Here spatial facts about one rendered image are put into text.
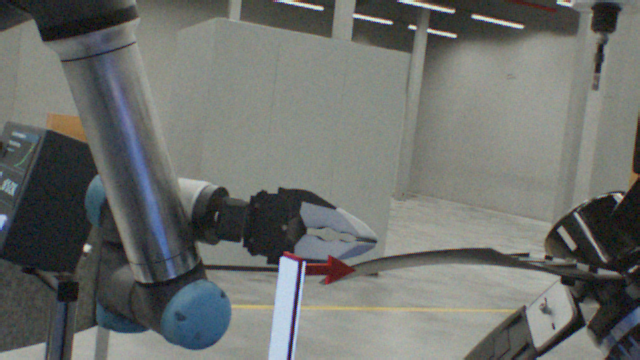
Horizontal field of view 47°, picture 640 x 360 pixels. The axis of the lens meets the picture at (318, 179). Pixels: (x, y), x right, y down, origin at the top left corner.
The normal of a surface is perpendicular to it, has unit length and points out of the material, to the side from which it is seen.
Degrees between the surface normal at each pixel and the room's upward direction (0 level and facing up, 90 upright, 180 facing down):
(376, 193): 90
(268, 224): 84
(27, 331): 90
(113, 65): 93
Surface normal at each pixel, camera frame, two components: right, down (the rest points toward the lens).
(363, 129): 0.41, 0.10
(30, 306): 0.87, 0.13
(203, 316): 0.64, 0.12
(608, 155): -0.90, -0.09
